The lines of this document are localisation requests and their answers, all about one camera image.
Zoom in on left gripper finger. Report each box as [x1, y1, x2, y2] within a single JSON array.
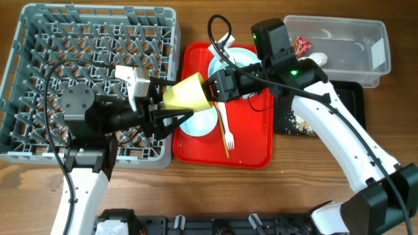
[[152, 109, 194, 140], [150, 77, 177, 86]]

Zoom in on wooden chopstick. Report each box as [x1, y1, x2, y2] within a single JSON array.
[[214, 102, 230, 159]]

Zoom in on yellow plastic cup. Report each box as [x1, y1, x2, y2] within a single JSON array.
[[163, 72, 213, 112]]

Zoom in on large pale blue plate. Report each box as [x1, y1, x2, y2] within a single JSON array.
[[208, 47, 266, 99]]

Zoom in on white plastic fork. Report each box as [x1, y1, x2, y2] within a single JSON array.
[[217, 102, 234, 150]]

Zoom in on red sauce packet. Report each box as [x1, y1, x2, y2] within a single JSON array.
[[293, 36, 312, 59]]

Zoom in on rice food scraps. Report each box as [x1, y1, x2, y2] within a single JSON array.
[[284, 110, 317, 136]]

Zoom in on clear plastic wrapper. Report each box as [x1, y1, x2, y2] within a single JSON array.
[[298, 52, 328, 67]]

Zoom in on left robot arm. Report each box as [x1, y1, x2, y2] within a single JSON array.
[[52, 84, 193, 234]]

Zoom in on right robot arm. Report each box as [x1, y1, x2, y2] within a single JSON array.
[[203, 18, 417, 234]]

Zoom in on black waste tray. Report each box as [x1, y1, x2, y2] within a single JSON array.
[[274, 81, 366, 135]]

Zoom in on grey dishwasher rack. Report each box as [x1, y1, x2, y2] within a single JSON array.
[[1, 3, 181, 165]]

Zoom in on red plastic tray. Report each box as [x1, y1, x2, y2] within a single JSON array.
[[172, 42, 274, 169]]

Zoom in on clear plastic bin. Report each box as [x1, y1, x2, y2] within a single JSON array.
[[283, 15, 391, 88]]

